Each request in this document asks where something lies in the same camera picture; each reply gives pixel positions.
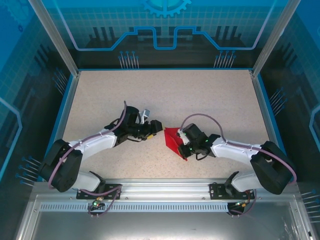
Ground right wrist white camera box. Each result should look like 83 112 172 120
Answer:
176 129 189 145

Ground slotted grey cable duct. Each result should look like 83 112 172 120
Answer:
39 202 232 213

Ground red square paper sheet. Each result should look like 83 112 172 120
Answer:
163 126 189 162

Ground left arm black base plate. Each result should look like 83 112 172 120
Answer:
75 183 123 201

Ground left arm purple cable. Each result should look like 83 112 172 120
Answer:
47 100 128 219

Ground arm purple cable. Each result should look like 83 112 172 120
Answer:
47 100 128 219
180 113 298 219

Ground aluminium mounting rail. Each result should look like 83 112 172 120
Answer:
33 177 300 201

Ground aluminium frame post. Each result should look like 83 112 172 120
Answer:
27 0 81 77
250 0 304 77

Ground cable plug with green light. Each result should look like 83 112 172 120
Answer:
91 196 105 209

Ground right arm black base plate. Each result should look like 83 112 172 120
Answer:
209 181 256 201

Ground cable plug with orange light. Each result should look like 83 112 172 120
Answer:
233 199 252 208

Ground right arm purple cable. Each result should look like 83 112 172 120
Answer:
180 113 298 219

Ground blue edged table side rail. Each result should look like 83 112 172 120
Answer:
249 70 296 181
37 72 81 181

